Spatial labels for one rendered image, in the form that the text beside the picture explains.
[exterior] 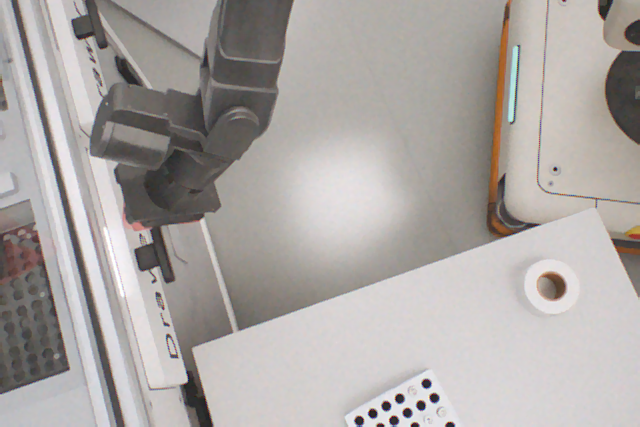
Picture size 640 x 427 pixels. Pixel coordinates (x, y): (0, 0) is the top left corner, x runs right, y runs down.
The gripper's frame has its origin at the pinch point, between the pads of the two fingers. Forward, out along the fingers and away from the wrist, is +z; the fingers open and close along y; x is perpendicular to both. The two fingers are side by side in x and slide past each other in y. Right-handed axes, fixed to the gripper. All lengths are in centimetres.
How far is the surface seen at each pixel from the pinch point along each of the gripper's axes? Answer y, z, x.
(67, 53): 2.7, 2.1, -23.3
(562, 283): -46, -16, 22
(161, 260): -1.5, 1.2, 5.0
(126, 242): 1.8, 1.7, 2.0
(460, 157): -105, 38, -18
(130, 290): 2.6, 2.2, 7.5
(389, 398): -24.4, -1.5, 28.1
